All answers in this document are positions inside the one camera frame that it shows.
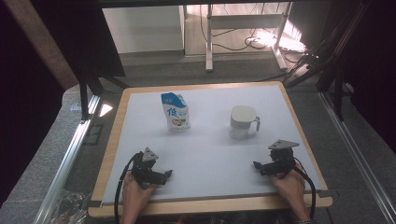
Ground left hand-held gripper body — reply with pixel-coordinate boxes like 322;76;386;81
130;147;163;189

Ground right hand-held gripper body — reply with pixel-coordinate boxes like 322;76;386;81
263;139;301;177

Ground white lidded jar with handle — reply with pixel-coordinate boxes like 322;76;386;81
228;105;262;140

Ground person's left hand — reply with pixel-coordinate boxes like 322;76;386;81
120;171;158;218

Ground person's right hand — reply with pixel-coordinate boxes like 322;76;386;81
269;169;308;217

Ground white table mat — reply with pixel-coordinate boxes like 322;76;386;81
102;85;323;205

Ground clear plastic bag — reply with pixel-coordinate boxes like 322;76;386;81
48;189;92;224

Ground black stand leg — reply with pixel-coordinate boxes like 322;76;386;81
78;73;105;121

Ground black tripod stands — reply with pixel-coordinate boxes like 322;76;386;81
283;0;372;123

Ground white cabinet panel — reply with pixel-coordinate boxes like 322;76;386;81
102;5;187;54

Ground dark curtain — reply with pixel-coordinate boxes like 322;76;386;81
31;0;127;79

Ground wooden beam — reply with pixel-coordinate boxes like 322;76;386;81
3;0;79;91

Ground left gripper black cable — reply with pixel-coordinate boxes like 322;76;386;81
113;152;140;224

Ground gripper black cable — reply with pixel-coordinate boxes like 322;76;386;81
290;157;318;219
113;152;140;224

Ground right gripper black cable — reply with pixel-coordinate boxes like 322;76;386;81
290;157;318;219

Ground aluminium rail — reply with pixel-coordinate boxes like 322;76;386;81
33;94;101;224
318;91;396;224

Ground black floor cables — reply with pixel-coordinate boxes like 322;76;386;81
199;3;284;53

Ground white desk frame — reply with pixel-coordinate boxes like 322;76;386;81
205;2;293;73

